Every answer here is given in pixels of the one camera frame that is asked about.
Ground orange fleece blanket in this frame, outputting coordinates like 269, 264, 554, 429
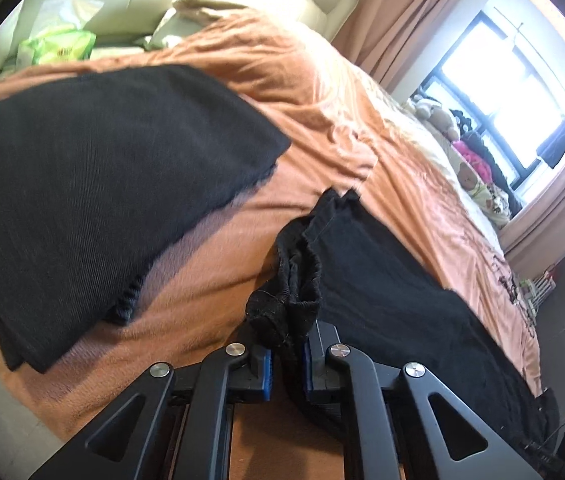
0, 7, 543, 441

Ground white wire rack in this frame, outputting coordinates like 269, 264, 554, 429
522, 267, 558, 311

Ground beige plush toy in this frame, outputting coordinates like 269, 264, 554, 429
405, 97, 463, 143

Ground pink curtain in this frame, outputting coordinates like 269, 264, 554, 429
332, 0, 518, 93
499, 105, 565, 261

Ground cream pillow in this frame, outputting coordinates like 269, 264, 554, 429
145, 0, 248, 51

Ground black cable on bed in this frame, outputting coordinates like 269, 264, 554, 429
492, 255, 538, 341

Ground folded black ribbed pants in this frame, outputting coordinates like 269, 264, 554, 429
0, 64, 292, 374

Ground black framed window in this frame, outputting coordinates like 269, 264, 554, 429
412, 0, 565, 196

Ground pink plush toy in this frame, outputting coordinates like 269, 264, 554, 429
452, 140, 495, 181

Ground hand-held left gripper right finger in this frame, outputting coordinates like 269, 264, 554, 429
302, 320, 543, 480

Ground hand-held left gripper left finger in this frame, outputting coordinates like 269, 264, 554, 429
27, 342, 276, 480

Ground green tissue packet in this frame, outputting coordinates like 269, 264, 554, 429
15, 0, 106, 66

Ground black hanging garment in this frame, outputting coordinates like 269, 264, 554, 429
535, 117, 565, 170

